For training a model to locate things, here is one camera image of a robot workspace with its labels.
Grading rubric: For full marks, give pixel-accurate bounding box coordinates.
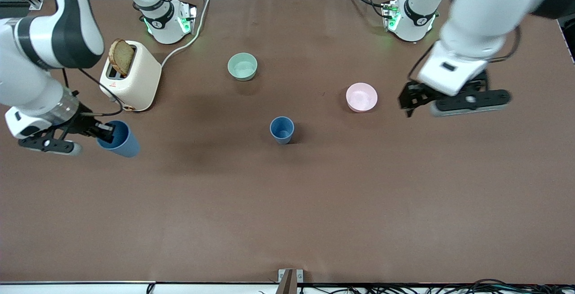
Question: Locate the pale pink bowl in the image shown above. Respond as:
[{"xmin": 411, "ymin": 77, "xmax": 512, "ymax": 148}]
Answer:
[{"xmin": 346, "ymin": 83, "xmax": 378, "ymax": 113}]

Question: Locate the white table edge strip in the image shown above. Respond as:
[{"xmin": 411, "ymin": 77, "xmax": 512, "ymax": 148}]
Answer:
[{"xmin": 0, "ymin": 281, "xmax": 575, "ymax": 294}]

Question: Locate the metal table edge bracket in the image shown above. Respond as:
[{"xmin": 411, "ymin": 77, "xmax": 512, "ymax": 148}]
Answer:
[{"xmin": 278, "ymin": 269, "xmax": 305, "ymax": 294}]

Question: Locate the brown toast slice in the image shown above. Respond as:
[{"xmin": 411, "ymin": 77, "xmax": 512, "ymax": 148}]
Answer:
[{"xmin": 108, "ymin": 39, "xmax": 135, "ymax": 77}]

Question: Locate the green lit connector board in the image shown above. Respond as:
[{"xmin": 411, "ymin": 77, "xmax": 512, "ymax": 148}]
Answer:
[
  {"xmin": 382, "ymin": 0, "xmax": 401, "ymax": 31},
  {"xmin": 177, "ymin": 1, "xmax": 198, "ymax": 34}
]

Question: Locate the white toaster power cord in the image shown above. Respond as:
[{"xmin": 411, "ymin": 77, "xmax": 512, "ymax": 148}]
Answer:
[{"xmin": 160, "ymin": 0, "xmax": 215, "ymax": 67}]

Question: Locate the blue plastic cup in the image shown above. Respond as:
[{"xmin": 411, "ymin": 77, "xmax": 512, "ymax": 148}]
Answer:
[
  {"xmin": 270, "ymin": 116, "xmax": 295, "ymax": 145},
  {"xmin": 97, "ymin": 120, "xmax": 141, "ymax": 158}
]

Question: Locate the cream white toaster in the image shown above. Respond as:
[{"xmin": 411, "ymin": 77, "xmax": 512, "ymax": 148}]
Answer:
[{"xmin": 99, "ymin": 40, "xmax": 162, "ymax": 112}]

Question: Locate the black floor cable bundle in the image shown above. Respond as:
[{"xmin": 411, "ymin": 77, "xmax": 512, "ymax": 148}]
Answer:
[{"xmin": 296, "ymin": 278, "xmax": 575, "ymax": 294}]

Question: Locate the mint green bowl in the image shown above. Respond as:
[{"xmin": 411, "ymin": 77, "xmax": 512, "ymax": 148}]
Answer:
[{"xmin": 227, "ymin": 53, "xmax": 258, "ymax": 81}]

